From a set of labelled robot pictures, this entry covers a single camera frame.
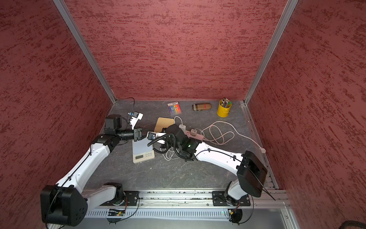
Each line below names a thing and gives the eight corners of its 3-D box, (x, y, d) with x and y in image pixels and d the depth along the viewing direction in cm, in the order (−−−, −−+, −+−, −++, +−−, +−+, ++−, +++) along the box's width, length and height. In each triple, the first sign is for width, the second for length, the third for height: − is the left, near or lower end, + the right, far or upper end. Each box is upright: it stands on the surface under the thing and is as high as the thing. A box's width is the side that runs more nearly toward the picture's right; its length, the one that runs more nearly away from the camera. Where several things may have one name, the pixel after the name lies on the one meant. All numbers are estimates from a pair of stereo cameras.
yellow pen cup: (217, 117, 112) (222, 102, 98) (216, 112, 116) (221, 96, 102) (227, 117, 112) (233, 102, 98) (226, 112, 116) (231, 96, 102)
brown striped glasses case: (192, 111, 117) (192, 108, 114) (192, 106, 120) (192, 103, 117) (211, 110, 118) (212, 107, 115) (210, 105, 121) (210, 102, 118)
